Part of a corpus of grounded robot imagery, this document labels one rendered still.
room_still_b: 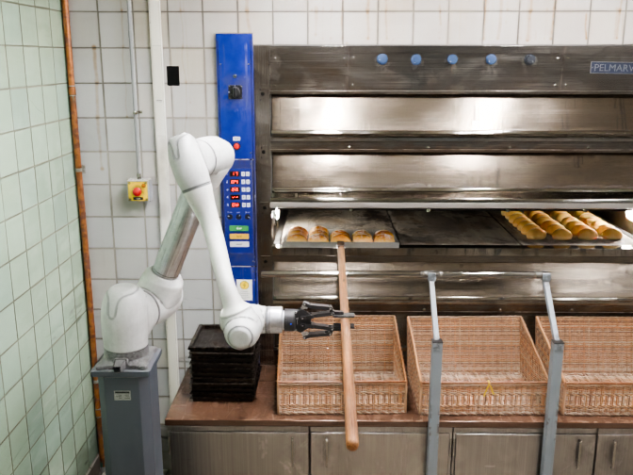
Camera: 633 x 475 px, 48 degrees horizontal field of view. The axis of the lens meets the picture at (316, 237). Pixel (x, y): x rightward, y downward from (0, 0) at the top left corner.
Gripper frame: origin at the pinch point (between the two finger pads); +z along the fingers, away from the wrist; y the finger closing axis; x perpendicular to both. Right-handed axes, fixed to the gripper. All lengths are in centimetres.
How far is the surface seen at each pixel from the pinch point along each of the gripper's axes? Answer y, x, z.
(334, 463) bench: 82, -46, -2
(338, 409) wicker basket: 61, -53, 0
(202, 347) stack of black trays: 36, -61, -59
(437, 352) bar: 28, -40, 39
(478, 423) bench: 62, -45, 58
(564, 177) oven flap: -33, -100, 103
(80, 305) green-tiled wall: 29, -92, -122
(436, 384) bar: 42, -40, 39
